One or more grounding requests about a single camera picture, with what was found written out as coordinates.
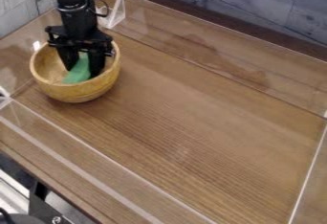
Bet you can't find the wooden bowl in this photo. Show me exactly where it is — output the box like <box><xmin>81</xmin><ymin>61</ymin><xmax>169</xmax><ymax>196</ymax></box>
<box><xmin>29</xmin><ymin>43</ymin><xmax>121</xmax><ymax>103</ymax></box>

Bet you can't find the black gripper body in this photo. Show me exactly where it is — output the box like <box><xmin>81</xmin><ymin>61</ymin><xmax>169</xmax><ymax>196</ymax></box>
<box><xmin>44</xmin><ymin>26</ymin><xmax>114</xmax><ymax>56</ymax></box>

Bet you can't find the black table leg frame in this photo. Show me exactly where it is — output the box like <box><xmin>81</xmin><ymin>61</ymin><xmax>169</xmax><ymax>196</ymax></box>
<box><xmin>28</xmin><ymin>182</ymin><xmax>73</xmax><ymax>224</ymax></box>

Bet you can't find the clear acrylic left bracket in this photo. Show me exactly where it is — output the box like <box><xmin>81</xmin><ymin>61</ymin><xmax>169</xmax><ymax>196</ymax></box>
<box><xmin>0</xmin><ymin>86</ymin><xmax>12</xmax><ymax>110</ymax></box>

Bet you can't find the black cable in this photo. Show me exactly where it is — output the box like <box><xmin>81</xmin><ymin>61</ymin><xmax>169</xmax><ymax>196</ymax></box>
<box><xmin>0</xmin><ymin>207</ymin><xmax>16</xmax><ymax>224</ymax></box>

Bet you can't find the clear acrylic corner bracket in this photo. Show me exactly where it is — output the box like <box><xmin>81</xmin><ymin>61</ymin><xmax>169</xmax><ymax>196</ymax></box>
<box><xmin>96</xmin><ymin>0</ymin><xmax>125</xmax><ymax>29</ymax></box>

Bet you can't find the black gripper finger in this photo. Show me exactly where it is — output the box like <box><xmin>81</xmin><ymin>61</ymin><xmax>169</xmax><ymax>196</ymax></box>
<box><xmin>88</xmin><ymin>49</ymin><xmax>105</xmax><ymax>78</ymax></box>
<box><xmin>57</xmin><ymin>47</ymin><xmax>78</xmax><ymax>71</ymax></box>

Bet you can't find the green stick block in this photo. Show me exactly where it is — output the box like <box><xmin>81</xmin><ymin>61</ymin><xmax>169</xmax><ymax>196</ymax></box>
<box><xmin>62</xmin><ymin>53</ymin><xmax>90</xmax><ymax>84</ymax></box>

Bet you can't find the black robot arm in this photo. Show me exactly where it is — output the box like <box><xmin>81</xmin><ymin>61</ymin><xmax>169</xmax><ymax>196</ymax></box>
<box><xmin>44</xmin><ymin>0</ymin><xmax>113</xmax><ymax>78</ymax></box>

